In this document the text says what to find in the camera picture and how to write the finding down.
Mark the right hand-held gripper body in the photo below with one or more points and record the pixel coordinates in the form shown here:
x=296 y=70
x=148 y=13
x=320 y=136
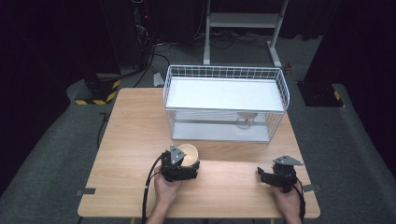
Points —
x=285 y=172

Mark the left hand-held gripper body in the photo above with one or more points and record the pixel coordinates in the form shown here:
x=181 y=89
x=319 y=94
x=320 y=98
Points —
x=177 y=169

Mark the beige cup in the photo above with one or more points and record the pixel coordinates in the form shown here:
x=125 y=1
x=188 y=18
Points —
x=190 y=154

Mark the person's left hand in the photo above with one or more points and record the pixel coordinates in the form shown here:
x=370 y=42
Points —
x=166 y=191

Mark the person's right hand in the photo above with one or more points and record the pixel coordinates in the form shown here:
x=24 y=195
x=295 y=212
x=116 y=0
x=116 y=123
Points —
x=288 y=200

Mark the grey tape strip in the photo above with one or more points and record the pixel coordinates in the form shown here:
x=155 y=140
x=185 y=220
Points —
x=86 y=192
x=311 y=188

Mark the clear glass cup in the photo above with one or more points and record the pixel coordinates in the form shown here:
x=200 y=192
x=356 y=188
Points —
x=246 y=119

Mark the grey floor box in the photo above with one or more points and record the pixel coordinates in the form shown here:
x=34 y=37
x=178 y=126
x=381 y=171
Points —
x=158 y=79

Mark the black yellow striped stand base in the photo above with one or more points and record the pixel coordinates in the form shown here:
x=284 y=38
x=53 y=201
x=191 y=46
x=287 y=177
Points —
x=99 y=91
x=320 y=95

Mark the small red floor object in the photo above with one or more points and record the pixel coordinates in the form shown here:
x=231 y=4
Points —
x=288 y=68

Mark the black equipment tower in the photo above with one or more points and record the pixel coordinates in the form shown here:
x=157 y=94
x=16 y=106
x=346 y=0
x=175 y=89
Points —
x=130 y=31

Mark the white metal stand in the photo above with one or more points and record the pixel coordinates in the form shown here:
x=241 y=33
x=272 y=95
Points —
x=243 y=20

